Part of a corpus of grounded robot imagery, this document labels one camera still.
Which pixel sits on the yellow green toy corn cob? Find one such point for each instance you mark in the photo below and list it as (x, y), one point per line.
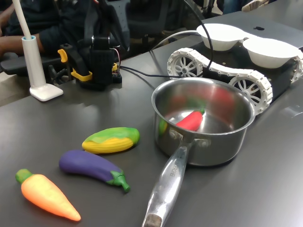
(111, 142)

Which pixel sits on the purple toy aubergine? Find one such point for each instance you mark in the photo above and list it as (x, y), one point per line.
(87, 165)

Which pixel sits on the red toy chilli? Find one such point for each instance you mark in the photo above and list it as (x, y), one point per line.
(190, 121)

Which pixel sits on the black and yellow clip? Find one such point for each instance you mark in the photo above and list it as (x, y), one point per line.
(75, 61)

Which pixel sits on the black office chair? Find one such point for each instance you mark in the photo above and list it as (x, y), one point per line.
(146, 19)

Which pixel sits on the tracked vehicle with white tracks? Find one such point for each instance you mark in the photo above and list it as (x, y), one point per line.
(246, 87)

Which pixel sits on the white bowl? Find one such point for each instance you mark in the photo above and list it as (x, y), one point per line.
(270, 53)
(220, 35)

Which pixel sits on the orange toy carrot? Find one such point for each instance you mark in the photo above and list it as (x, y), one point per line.
(45, 194)

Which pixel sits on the black chair armrest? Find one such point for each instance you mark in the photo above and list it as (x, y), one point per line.
(19, 66)

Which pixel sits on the person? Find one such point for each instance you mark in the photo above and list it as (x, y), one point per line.
(47, 19)

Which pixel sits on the white post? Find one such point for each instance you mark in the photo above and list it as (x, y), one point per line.
(35, 68)

